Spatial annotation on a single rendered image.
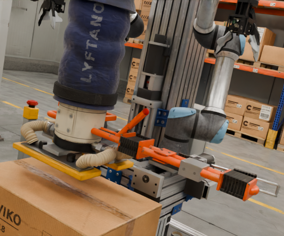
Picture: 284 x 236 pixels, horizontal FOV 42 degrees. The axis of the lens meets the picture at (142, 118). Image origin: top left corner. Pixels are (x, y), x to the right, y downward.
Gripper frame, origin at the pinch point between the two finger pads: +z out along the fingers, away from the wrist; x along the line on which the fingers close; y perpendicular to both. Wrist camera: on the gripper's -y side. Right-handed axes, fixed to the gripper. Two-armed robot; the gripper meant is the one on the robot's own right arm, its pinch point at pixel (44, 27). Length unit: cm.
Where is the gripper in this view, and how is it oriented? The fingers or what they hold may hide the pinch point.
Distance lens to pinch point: 189.7
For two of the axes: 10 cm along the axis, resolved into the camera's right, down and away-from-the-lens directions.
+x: -6.6, -2.7, 7.0
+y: 7.2, 0.2, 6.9
